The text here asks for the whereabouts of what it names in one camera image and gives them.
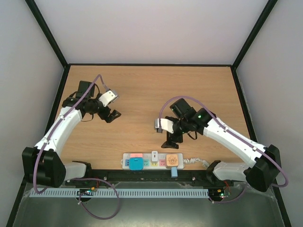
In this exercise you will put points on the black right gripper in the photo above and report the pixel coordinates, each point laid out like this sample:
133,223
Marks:
172,136

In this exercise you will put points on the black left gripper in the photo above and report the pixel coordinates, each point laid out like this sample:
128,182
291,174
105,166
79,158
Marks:
109,119

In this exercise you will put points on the white USB charger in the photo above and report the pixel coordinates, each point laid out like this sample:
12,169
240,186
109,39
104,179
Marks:
154,156

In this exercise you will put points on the orange wooden cube adapter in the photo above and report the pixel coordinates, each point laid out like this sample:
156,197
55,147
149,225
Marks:
171,160

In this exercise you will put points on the white power strip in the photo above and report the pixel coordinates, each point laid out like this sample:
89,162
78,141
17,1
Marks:
149,165

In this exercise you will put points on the pink cube socket adapter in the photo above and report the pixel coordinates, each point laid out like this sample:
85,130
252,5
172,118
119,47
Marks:
134,155

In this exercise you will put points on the blue cube plug adapter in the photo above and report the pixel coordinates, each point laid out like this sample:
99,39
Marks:
136,163

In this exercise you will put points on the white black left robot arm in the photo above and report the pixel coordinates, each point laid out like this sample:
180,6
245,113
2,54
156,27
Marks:
42,163

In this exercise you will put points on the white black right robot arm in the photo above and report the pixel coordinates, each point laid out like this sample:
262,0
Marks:
260,164

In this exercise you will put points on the light blue side plug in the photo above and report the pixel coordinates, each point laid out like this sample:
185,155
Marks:
174,172

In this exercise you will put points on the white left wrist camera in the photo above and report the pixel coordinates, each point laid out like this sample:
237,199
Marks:
108,97

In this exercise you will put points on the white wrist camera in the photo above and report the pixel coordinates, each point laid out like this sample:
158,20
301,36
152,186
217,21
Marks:
108,97
163,124

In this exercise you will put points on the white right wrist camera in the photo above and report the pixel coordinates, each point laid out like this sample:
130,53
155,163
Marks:
163,124

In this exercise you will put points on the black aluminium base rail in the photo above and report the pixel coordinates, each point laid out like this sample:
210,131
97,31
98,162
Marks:
191,177

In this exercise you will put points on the black enclosure frame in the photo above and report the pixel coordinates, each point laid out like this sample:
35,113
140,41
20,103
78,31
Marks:
66,66

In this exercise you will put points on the light blue slotted cable duct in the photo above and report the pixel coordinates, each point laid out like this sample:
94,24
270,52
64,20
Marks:
122,193

